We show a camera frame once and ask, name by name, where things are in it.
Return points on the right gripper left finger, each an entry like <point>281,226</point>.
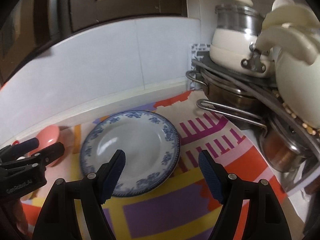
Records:
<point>58,219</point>

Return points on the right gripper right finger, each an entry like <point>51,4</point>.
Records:
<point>265,218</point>

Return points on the pink bowl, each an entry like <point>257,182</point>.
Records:
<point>46,137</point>

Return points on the blue floral plate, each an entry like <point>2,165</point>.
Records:
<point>151,144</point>

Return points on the steel pot lower shelf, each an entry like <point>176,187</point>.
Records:
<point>282,147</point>

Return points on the white pot rack shelf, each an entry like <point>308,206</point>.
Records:
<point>265,90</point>

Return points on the steel pan lower shelf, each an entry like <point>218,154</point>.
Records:
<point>224,97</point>

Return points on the cream enamel pot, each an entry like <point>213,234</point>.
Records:
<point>229,47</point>

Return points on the cream ceramic kettle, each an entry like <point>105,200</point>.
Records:
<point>295,29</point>

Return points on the steel pot with lid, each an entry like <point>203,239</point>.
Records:
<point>239,16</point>

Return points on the dark wooden window frame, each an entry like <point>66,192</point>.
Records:
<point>29,27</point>

